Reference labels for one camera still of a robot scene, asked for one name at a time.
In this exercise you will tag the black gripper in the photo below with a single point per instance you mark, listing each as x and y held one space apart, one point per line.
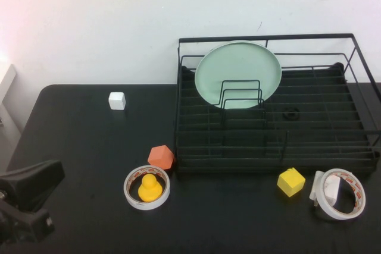
6 206

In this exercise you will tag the light green round plate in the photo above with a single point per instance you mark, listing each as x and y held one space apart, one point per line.
238 66

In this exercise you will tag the white tape roll around duck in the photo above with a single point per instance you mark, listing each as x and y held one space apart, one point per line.
147 205

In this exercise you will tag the yellow rubber duck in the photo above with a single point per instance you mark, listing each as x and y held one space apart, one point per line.
150 191

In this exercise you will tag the white side table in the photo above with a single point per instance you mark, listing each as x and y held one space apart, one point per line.
7 81

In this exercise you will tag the white cube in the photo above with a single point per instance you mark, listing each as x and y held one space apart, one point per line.
117 100

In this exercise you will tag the orange foam block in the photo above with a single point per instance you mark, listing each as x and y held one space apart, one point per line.
160 157

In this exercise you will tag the yellow foam cube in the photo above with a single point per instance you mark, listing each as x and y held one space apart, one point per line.
291 182

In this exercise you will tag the black plastic drip tray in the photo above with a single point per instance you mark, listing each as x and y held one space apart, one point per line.
312 123

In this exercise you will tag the white tape roll around adapter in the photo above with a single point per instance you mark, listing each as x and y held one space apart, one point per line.
327 209

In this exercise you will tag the white power plug adapter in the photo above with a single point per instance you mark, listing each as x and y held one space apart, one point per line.
332 190

